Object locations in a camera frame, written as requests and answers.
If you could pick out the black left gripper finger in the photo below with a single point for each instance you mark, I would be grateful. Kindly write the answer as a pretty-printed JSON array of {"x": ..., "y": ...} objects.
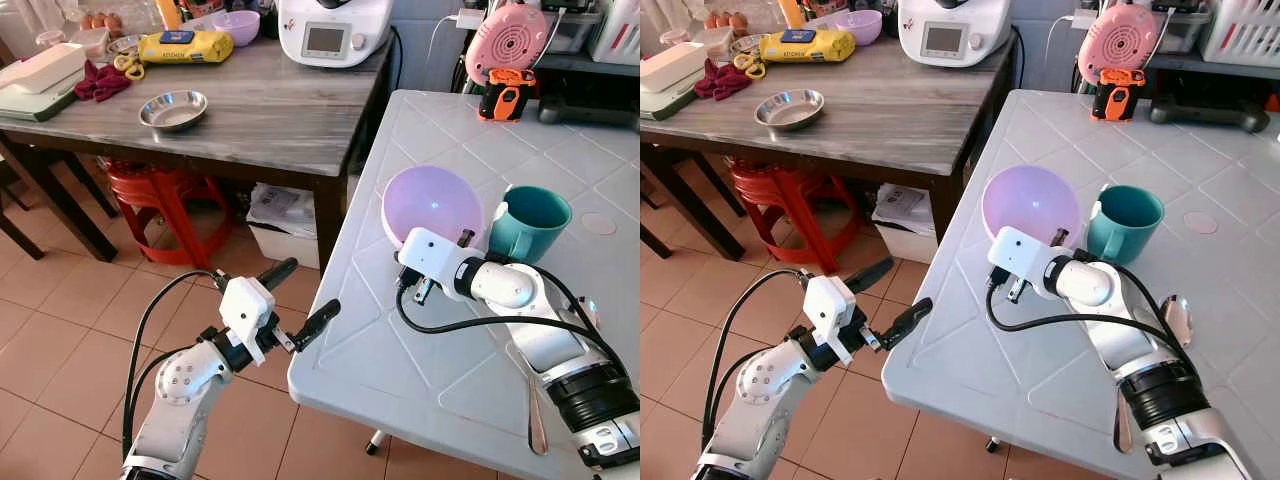
[
  {"x": 906, "y": 324},
  {"x": 277, "y": 273},
  {"x": 316, "y": 325},
  {"x": 868, "y": 273}
]

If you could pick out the large pink plastic bowl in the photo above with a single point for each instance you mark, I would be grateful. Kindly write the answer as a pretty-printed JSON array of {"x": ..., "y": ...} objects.
[
  {"x": 1030, "y": 200},
  {"x": 430, "y": 200}
]

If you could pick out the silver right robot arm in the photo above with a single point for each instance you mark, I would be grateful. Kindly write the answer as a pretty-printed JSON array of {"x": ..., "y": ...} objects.
[
  {"x": 560, "y": 350},
  {"x": 1130, "y": 350}
]

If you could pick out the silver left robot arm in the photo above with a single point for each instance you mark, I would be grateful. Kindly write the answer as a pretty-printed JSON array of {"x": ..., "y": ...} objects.
[
  {"x": 760, "y": 400},
  {"x": 180, "y": 400}
]

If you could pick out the white bin with papers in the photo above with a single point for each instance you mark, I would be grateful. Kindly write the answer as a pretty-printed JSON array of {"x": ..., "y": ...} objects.
[
  {"x": 905, "y": 222},
  {"x": 285, "y": 225}
]

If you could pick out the teal plastic mug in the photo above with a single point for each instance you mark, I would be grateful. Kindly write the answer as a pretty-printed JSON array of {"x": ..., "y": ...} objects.
[
  {"x": 530, "y": 225},
  {"x": 1125, "y": 225}
]

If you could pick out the dark wooden table leg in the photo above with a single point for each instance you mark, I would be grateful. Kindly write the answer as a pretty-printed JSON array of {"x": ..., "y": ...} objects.
[
  {"x": 60, "y": 200},
  {"x": 329, "y": 225},
  {"x": 945, "y": 205},
  {"x": 690, "y": 205}
]

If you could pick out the red plastic stool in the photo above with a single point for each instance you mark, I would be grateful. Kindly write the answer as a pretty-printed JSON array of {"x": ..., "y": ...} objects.
[
  {"x": 160, "y": 200},
  {"x": 785, "y": 200}
]

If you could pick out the white folding table foot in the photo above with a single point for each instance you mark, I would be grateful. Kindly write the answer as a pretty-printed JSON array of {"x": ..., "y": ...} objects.
[
  {"x": 992, "y": 442},
  {"x": 374, "y": 443}
]

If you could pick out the orange and black device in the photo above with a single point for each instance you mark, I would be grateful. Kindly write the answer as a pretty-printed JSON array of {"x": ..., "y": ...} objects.
[
  {"x": 505, "y": 98},
  {"x": 1117, "y": 97}
]

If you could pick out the shallow steel dish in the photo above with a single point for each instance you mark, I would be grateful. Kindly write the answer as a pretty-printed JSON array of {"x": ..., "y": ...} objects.
[
  {"x": 173, "y": 110},
  {"x": 790, "y": 109}
]

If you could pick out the black long tool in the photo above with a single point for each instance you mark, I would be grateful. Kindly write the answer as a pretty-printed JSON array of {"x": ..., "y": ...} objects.
[{"x": 1210, "y": 115}]

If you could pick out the pink round appliance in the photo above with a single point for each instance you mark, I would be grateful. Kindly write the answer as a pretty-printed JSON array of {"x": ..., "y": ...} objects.
[
  {"x": 1118, "y": 42},
  {"x": 508, "y": 42}
]

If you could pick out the white kitchen appliance with display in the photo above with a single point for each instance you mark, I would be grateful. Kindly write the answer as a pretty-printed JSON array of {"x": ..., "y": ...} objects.
[
  {"x": 955, "y": 35},
  {"x": 335, "y": 35}
]

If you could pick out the grey plastic box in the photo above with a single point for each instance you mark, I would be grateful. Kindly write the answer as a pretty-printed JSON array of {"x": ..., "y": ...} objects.
[
  {"x": 572, "y": 32},
  {"x": 1182, "y": 30}
]

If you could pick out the pale green board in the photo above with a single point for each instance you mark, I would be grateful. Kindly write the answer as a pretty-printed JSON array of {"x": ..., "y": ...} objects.
[
  {"x": 665, "y": 103},
  {"x": 35, "y": 105}
]

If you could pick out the dark red cloth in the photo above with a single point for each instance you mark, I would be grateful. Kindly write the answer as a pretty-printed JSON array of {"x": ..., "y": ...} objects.
[
  {"x": 722, "y": 80},
  {"x": 100, "y": 82}
]

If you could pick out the small purple bowl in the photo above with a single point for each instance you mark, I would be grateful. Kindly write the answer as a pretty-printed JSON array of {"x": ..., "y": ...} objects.
[
  {"x": 858, "y": 27},
  {"x": 236, "y": 27}
]

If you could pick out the white plastic basket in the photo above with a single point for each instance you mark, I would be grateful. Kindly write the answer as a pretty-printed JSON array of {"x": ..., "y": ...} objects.
[
  {"x": 618, "y": 30},
  {"x": 1243, "y": 32}
]

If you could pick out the white flat box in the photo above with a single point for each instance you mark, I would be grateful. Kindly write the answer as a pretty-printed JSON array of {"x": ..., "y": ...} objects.
[
  {"x": 40, "y": 68},
  {"x": 670, "y": 67}
]

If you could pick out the orange bottle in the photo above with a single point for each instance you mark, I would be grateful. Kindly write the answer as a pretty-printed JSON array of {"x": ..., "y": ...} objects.
[
  {"x": 791, "y": 13},
  {"x": 169, "y": 14}
]

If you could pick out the clear plastic container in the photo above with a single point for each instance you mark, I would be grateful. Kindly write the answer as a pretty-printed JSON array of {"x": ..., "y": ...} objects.
[
  {"x": 712, "y": 41},
  {"x": 90, "y": 42}
]

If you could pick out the brown eggs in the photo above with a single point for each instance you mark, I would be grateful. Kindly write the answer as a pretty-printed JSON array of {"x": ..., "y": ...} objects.
[
  {"x": 726, "y": 20},
  {"x": 100, "y": 20}
]

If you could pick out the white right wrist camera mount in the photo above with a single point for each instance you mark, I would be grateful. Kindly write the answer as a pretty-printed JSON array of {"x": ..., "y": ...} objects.
[
  {"x": 432, "y": 256},
  {"x": 1022, "y": 255}
]

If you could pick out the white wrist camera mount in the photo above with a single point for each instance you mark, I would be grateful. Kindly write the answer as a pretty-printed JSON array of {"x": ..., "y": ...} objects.
[
  {"x": 830, "y": 302},
  {"x": 1022, "y": 255},
  {"x": 432, "y": 256},
  {"x": 246, "y": 303}
]

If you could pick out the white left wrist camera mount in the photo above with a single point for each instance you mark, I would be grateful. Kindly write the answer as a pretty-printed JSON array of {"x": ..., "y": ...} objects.
[
  {"x": 830, "y": 302},
  {"x": 246, "y": 303}
]

